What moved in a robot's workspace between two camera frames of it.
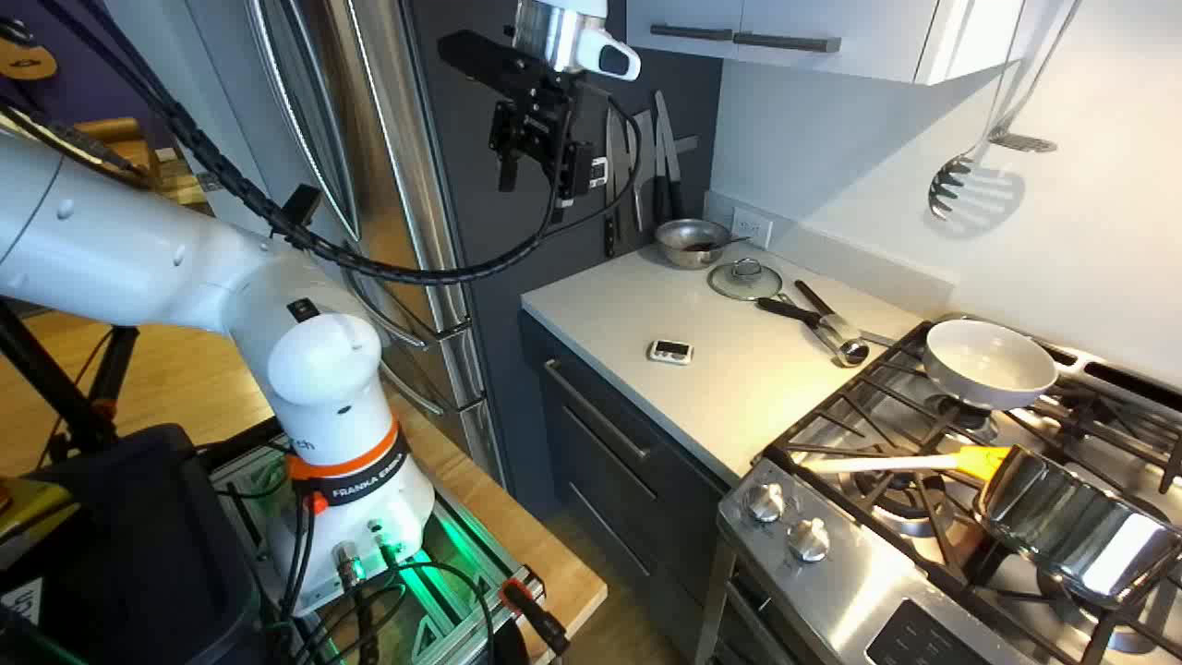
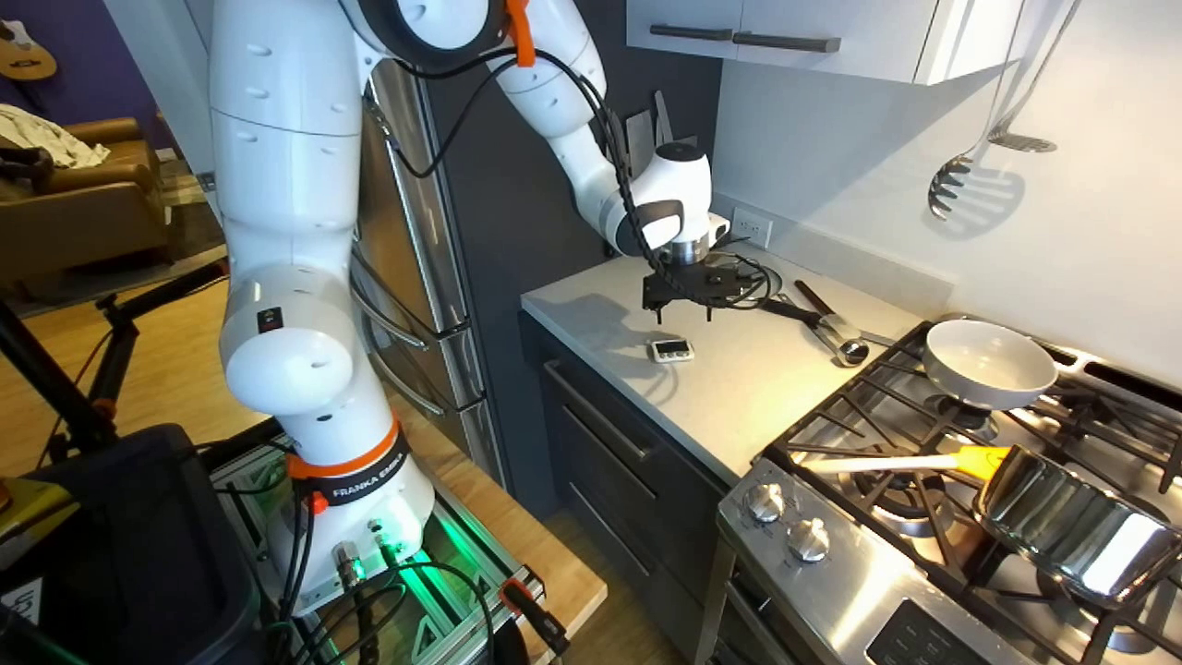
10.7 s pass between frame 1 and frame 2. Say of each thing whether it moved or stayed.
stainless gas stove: stayed
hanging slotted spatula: stayed
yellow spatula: stayed
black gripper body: moved
